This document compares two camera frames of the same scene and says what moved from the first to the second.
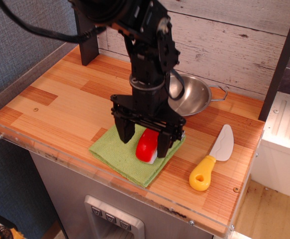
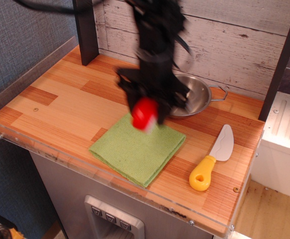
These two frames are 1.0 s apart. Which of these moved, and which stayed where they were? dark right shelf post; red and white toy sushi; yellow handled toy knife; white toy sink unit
Moved: red and white toy sushi
Stayed: dark right shelf post; white toy sink unit; yellow handled toy knife
